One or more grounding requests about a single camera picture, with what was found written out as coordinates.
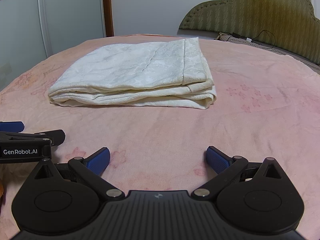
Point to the white cream pants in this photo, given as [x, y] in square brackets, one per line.
[169, 74]

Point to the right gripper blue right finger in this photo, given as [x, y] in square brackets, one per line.
[219, 161]

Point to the pink bed blanket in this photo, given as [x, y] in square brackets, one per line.
[267, 106]

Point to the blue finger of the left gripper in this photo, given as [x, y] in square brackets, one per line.
[14, 126]

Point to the olive green upholstered headboard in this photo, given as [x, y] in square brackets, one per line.
[287, 24]

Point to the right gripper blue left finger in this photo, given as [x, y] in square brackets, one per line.
[94, 165]

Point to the sliding wardrobe with flower decals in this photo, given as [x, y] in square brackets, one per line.
[33, 30]

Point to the brown wooden door frame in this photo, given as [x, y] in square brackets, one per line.
[107, 9]

